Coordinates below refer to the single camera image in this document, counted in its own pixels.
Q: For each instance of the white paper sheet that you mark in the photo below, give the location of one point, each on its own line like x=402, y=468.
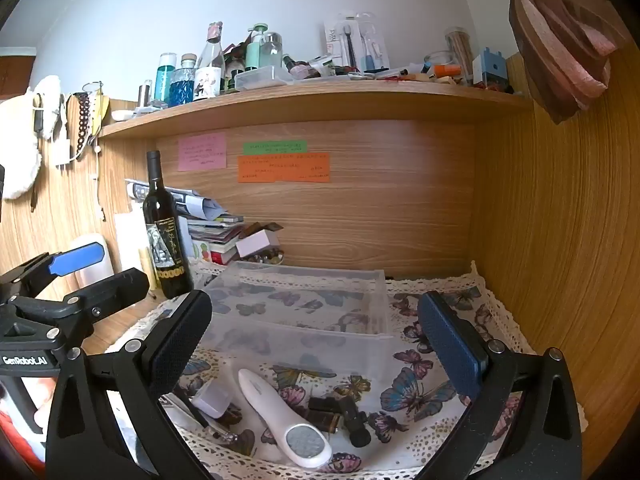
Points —
x=131, y=245

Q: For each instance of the white electric foot file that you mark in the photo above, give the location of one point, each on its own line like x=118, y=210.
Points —
x=280, y=415

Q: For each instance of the black cylindrical bottle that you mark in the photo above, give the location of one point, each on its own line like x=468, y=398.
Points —
x=356, y=422

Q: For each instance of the white fluffy cloth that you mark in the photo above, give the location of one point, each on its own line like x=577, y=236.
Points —
x=25, y=135

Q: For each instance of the brown hanging fabric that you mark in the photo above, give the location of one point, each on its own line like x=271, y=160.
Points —
x=565, y=45

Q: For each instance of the toothbrush blister package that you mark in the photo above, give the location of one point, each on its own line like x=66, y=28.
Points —
x=347, y=40

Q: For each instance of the small metal cylinder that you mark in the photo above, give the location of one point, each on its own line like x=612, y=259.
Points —
x=145, y=94

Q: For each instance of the butterfly print lace tablecloth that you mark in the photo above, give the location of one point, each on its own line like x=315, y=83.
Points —
x=400, y=390

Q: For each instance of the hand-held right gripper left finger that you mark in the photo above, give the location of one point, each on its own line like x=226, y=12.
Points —
x=176, y=342

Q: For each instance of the green sticky note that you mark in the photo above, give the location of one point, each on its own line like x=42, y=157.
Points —
x=275, y=146

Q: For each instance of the clear bottle with white label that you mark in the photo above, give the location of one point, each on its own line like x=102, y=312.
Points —
x=209, y=72

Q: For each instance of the stack of books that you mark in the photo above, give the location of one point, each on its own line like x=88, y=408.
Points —
x=220, y=240

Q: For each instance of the small brown glass bottle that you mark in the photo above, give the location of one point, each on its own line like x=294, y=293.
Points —
x=325, y=412

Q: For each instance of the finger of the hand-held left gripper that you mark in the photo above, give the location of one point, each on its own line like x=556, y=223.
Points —
x=75, y=259
x=112, y=287

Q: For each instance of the clear plastic organizer tray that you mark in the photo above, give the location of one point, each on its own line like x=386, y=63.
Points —
x=300, y=310

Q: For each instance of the pink sticky note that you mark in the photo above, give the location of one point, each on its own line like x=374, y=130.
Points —
x=202, y=152

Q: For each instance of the small pale pink box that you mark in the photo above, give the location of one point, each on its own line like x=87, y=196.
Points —
x=256, y=245

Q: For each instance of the tall blue liquid bottle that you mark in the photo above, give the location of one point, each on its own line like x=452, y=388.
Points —
x=164, y=80

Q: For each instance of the blue bottle with cork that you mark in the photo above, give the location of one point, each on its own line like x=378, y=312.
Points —
x=183, y=85

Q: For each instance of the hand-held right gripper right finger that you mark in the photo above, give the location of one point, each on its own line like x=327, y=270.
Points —
x=452, y=347

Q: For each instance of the clear plastic lidded box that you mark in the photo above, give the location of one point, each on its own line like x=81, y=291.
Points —
x=262, y=79

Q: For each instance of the rolled magazines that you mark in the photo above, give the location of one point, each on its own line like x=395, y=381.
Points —
x=190, y=202

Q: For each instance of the glass jar with sticks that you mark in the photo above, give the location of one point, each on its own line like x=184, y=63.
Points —
x=460, y=52

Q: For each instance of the person's left hand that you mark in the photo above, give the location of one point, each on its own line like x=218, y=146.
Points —
x=44, y=396

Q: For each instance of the orange sticky note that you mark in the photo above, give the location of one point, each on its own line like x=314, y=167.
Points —
x=285, y=168

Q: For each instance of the wooden shelf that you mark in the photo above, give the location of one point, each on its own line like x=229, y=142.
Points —
x=320, y=102

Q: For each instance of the frosted clear bottle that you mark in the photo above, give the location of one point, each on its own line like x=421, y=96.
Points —
x=271, y=52

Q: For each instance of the dark wine bottle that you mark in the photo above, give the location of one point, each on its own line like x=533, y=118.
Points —
x=167, y=240

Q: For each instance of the small clear plastic cap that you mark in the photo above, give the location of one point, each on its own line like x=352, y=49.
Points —
x=212, y=397

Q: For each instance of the blue and white box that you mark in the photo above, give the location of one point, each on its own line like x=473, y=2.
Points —
x=489, y=70

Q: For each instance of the green pump bottle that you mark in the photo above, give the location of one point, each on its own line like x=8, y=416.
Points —
x=255, y=52

